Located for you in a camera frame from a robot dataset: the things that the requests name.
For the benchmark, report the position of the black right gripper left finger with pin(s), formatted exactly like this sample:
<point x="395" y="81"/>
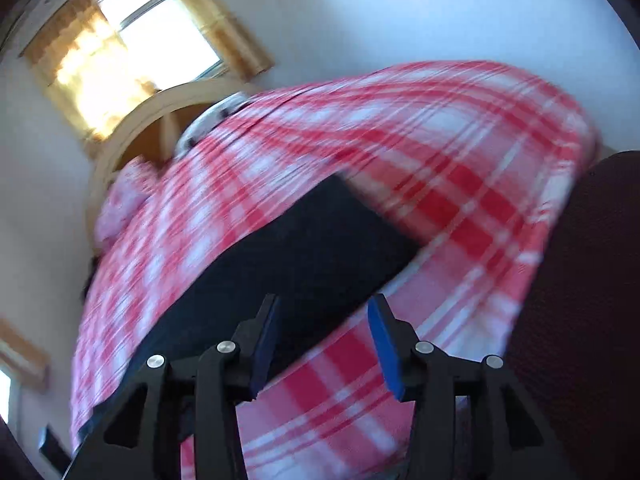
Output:
<point x="139" y="436"/>

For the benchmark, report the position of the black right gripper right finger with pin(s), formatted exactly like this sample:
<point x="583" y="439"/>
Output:
<point x="510" y="438"/>

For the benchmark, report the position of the dark navy pants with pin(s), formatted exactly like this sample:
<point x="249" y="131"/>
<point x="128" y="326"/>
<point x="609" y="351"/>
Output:
<point x="323" y="258"/>

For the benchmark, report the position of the dark maroon cloth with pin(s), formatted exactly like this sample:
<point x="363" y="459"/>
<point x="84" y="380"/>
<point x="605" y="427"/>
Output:
<point x="575" y="345"/>

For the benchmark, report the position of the pink floral pillow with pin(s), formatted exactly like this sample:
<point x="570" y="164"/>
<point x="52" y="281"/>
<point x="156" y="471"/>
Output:
<point x="132" y="187"/>

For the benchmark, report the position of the red white plaid bedspread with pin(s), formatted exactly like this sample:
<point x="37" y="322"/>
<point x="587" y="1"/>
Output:
<point x="475" y="159"/>

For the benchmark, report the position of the cream wooden headboard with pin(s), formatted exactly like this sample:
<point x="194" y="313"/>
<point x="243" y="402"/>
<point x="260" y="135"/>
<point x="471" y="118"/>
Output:
<point x="152" y="131"/>

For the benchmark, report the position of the white patterned pillow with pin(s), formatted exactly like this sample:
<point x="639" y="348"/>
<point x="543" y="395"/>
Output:
<point x="209" y="119"/>

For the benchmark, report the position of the yellow right curtain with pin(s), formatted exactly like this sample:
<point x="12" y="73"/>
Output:
<point x="236" y="47"/>

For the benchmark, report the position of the yellow curtain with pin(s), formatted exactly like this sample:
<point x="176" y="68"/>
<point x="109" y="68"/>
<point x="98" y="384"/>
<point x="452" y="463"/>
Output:
<point x="85" y="69"/>
<point x="236" y="47"/>

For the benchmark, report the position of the yellow left curtain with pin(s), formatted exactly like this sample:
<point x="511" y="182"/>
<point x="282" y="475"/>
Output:
<point x="85" y="69"/>

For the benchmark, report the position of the bright window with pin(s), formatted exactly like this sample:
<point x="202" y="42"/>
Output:
<point x="163" y="39"/>

